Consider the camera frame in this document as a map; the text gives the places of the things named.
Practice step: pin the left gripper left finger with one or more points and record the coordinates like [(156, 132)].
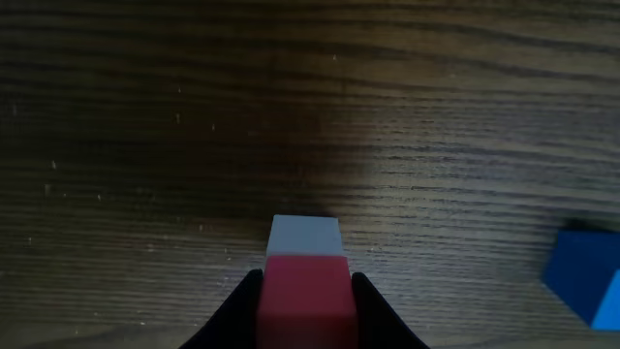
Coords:
[(235, 320)]

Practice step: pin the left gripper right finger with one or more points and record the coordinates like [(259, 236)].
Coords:
[(380, 322)]

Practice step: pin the red cube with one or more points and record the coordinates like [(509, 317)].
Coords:
[(306, 300)]

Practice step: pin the blue cube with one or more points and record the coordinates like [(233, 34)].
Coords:
[(579, 271)]

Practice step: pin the white cube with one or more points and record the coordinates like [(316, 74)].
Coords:
[(304, 236)]

